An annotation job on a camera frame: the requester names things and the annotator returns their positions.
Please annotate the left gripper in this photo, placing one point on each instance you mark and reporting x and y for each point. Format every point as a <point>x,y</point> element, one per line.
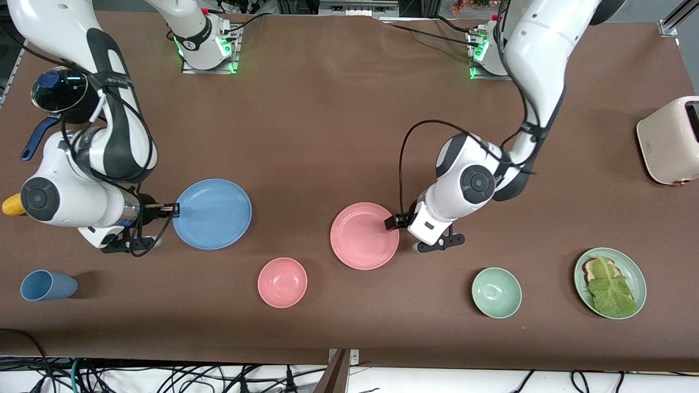
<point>403,220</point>

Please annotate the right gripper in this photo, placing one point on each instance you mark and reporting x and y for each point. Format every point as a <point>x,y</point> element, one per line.
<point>146,209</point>

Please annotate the pink plate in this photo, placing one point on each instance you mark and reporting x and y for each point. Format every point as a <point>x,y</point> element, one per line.
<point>363,237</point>

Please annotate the blue plate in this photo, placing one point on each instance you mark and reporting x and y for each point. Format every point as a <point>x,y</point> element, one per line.
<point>215,215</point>

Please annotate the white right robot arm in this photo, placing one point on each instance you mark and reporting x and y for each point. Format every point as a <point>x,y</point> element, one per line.
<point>76,199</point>

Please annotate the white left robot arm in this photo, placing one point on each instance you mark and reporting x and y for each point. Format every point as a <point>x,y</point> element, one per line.
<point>538,60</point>

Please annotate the green bowl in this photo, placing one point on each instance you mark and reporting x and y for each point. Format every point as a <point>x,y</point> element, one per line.
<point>496,293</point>

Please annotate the brown table cloth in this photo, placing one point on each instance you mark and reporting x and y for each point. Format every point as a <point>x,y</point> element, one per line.
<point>327,120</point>

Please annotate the pink bowl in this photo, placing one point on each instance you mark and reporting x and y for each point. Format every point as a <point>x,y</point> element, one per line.
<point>282,283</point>

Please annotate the blue cup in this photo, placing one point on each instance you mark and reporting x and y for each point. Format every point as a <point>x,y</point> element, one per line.
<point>49,285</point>

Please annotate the glass lid with blue knob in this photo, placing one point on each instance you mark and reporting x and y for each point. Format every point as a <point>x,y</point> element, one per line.
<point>65,94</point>

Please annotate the yellow toy food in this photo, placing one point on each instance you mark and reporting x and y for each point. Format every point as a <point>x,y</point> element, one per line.
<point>12,206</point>

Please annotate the toasted bread slice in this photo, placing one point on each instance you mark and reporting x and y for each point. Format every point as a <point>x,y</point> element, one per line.
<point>589,267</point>

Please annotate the green lettuce leaf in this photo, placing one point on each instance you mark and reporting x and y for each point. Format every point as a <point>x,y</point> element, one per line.
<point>614,292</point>

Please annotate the green plate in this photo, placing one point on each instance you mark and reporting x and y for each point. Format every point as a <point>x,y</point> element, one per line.
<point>636,273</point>

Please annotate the beige toaster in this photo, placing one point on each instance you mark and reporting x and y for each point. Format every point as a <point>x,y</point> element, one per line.
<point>663,142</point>

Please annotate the small metal bracket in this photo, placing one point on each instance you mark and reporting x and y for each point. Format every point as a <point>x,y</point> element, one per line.
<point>355,357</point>

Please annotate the metal frame bracket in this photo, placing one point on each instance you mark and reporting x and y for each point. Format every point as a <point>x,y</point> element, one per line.
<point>357,8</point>

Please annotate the aluminium frame profile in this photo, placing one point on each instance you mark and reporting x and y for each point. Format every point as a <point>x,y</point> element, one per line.
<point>677,16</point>

